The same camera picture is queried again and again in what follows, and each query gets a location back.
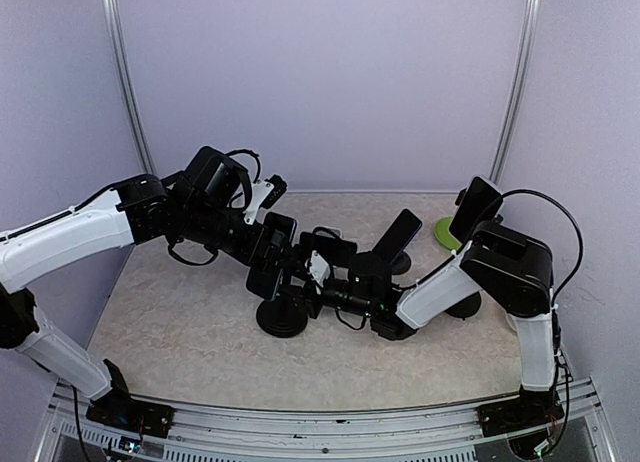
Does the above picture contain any black gooseneck phone stand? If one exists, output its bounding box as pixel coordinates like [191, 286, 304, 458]
[256, 243, 314, 339]

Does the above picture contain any blue-edged black smartphone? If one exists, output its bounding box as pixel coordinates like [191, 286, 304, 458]
[246, 212, 297, 301]

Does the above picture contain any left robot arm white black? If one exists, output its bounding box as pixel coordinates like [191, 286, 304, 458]
[1, 146, 287, 427]

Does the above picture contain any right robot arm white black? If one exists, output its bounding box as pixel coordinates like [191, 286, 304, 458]
[281, 221, 559, 426]

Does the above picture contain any black phone on white stand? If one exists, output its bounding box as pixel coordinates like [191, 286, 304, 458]
[299, 232, 358, 267]

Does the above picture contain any short black phone stand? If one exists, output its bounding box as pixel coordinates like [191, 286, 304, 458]
[390, 252, 412, 276]

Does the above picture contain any black phone on short stand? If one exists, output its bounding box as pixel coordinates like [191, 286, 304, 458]
[372, 208, 423, 264]

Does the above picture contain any green round stand base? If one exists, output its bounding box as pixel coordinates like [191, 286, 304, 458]
[433, 216, 461, 251]

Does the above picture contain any tall black phone stand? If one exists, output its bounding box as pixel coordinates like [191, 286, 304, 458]
[445, 292, 482, 320]

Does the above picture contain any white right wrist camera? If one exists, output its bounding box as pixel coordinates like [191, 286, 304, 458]
[307, 250, 331, 287]

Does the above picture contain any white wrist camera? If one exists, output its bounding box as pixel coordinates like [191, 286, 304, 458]
[307, 250, 331, 287]
[243, 174, 288, 225]

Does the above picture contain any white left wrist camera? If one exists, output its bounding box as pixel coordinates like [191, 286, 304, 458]
[243, 174, 288, 225]

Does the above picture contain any aluminium front rail frame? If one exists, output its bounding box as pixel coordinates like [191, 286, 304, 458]
[34, 376, 616, 462]

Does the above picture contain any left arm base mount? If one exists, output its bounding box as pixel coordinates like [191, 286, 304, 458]
[86, 359, 175, 439]

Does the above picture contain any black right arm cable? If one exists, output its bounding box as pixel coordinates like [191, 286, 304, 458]
[499, 189, 585, 303]

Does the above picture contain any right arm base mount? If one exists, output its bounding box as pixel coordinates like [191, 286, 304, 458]
[477, 387, 564, 437]

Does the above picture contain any left aluminium corner post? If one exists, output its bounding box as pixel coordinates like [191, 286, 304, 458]
[102, 0, 156, 174]

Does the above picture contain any aluminium corner post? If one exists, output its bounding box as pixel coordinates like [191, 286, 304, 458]
[489, 0, 542, 184]
[102, 0, 156, 174]

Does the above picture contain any right aluminium corner post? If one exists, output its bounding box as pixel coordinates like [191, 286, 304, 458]
[489, 0, 542, 184]

